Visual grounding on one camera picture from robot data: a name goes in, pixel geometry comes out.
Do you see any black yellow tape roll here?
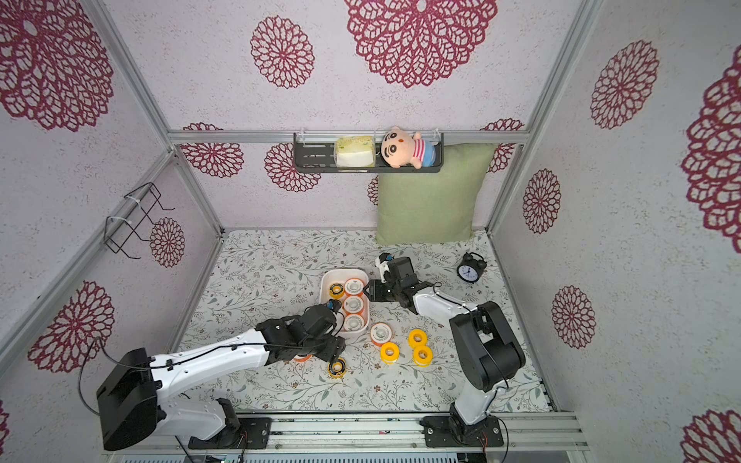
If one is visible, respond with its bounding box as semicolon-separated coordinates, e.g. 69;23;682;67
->
328;358;347;379
328;283;345;300

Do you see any white plastic storage box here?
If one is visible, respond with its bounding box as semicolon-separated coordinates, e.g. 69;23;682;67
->
320;268;370;341

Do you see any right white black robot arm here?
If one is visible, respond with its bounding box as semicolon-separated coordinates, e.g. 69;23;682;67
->
363;280;526;442

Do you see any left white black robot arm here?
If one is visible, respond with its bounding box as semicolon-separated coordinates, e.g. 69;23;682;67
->
96;316;345;451

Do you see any yellow tape roll top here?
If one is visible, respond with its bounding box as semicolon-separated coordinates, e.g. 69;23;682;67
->
407;329;428;350

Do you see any yellow tape roll right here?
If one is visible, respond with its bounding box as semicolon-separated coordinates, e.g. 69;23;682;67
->
412;345;434;368

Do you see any black alarm clock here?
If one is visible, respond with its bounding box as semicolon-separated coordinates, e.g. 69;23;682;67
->
457;252;487;284

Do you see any green pillow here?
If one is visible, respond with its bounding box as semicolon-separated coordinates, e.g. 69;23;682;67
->
376;144;499;246

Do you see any plush doll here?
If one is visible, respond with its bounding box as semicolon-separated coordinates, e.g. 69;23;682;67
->
380;127;437;170

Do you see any yellow green sponge pack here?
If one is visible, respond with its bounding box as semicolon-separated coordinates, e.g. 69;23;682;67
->
334;136;376;169

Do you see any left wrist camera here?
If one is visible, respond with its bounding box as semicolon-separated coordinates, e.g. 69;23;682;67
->
289;299;342;341

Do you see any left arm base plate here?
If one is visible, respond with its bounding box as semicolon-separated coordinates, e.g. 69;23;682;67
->
187;417;272;451

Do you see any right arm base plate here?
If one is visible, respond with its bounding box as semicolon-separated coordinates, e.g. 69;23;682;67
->
420;415;505;449

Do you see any black wall shelf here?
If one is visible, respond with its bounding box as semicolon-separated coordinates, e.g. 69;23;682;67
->
293;132;445;174

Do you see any black wire wall rack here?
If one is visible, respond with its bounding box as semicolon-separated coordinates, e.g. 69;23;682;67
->
102;181;174;260

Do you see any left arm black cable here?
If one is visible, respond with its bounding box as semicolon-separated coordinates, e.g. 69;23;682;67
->
77;311;349;463

